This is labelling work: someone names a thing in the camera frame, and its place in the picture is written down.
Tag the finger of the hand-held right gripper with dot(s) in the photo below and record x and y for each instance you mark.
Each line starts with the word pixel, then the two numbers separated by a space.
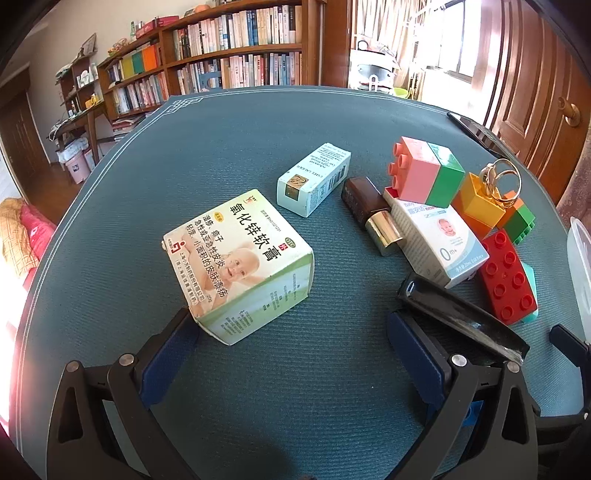
pixel 570 340

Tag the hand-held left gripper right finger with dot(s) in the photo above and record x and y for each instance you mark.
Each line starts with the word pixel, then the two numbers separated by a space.
pixel 415 355

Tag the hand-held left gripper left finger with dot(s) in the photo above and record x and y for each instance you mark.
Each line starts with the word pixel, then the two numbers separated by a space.
pixel 168 355

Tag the black folding comb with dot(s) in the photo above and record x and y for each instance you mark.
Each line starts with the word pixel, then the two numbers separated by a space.
pixel 461 318

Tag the teal toy block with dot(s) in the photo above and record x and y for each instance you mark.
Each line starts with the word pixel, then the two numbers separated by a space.
pixel 532 281

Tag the clear plastic bowl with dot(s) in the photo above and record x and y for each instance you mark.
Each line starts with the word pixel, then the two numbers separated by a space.
pixel 581 258

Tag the red toy block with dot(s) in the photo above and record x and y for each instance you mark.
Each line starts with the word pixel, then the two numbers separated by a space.
pixel 508 277

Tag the white baby wash box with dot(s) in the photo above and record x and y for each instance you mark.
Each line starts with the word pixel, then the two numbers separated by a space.
pixel 438 240

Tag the green white ointment box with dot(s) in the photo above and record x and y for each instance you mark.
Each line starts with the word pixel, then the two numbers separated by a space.
pixel 240 258

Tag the orange green toy block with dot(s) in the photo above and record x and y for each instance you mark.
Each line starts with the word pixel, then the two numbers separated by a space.
pixel 519 221

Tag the brown lipstick gold cap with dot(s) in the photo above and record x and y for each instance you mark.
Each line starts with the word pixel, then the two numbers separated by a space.
pixel 364 207

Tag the yellow orange toy block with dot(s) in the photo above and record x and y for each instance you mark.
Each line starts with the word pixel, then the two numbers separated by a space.
pixel 475 205

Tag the metal key rings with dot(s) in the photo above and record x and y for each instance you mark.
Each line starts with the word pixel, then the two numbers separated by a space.
pixel 488 175

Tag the pink green toy block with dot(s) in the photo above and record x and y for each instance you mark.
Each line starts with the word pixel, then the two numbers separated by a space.
pixel 425 168

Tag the pale teal slim carton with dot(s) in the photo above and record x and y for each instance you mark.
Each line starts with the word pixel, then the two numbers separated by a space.
pixel 314 177

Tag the teal cloth covered desktop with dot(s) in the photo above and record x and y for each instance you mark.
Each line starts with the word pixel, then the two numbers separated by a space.
pixel 231 129

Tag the purple patterned curtain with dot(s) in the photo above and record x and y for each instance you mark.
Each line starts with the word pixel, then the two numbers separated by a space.
pixel 575 207

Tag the red yellow blanket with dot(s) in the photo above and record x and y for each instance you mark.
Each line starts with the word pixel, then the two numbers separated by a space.
pixel 23 230

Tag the pink waste bin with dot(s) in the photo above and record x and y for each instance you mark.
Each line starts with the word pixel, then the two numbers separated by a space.
pixel 78 168

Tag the brass door knob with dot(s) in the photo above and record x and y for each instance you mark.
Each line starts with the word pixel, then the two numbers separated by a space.
pixel 571 113

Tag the black smartphone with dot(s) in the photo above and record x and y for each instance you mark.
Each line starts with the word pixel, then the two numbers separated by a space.
pixel 475 131

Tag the stack of books on floor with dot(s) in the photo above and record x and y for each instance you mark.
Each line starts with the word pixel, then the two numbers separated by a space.
pixel 127 124

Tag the wooden side desk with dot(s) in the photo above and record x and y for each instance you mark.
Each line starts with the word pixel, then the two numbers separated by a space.
pixel 90 115

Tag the brown panelled wooden door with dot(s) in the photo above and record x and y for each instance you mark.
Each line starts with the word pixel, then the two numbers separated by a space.
pixel 531 83

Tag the green plastic basin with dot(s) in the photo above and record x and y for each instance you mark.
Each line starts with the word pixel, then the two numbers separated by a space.
pixel 401 92

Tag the dark wooden door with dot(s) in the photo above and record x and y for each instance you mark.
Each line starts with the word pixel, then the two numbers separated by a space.
pixel 23 134

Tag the low wooden bookcase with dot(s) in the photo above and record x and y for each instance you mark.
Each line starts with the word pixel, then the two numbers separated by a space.
pixel 104 83

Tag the small wooden shelf unit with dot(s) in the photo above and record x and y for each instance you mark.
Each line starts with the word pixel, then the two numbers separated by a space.
pixel 64 87

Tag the white potty chair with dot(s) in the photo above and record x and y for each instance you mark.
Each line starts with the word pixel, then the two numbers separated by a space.
pixel 371 69

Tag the rows of colourful books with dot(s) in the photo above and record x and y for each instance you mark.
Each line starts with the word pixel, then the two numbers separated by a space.
pixel 138 62

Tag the window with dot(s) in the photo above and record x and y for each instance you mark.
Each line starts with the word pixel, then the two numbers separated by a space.
pixel 461 41

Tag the tall wooden bookcase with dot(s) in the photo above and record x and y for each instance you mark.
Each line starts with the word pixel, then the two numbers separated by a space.
pixel 314 46

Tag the red flat box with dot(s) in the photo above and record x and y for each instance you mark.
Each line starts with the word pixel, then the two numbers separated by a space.
pixel 157 24

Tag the rows of upright books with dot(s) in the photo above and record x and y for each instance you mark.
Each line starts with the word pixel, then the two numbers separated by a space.
pixel 249 32

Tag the beige curtain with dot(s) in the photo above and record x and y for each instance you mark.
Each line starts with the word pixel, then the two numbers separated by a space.
pixel 392 23

